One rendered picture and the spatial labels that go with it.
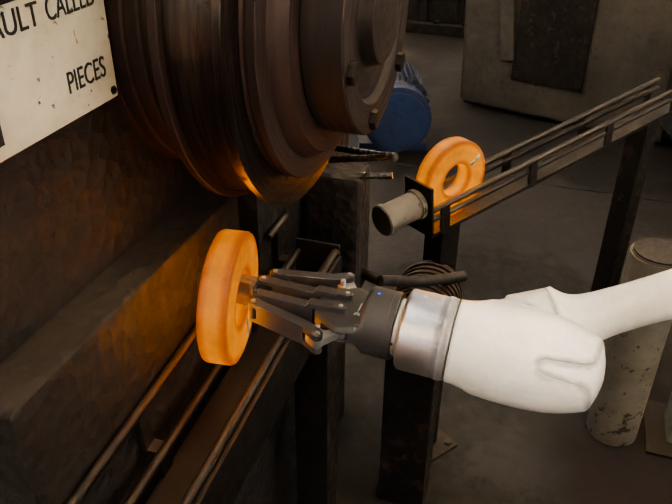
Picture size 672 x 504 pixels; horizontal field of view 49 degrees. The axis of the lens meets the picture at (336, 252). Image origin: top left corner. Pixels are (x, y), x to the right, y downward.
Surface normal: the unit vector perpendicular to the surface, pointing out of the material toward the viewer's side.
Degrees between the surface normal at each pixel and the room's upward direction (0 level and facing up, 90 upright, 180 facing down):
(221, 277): 38
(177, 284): 90
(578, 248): 0
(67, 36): 90
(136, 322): 90
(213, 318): 72
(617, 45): 90
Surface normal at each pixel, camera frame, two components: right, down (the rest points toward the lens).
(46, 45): 0.95, 0.17
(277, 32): 0.15, 0.46
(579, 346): 0.15, -0.51
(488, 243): 0.01, -0.85
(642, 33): -0.54, 0.43
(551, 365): -0.07, -0.03
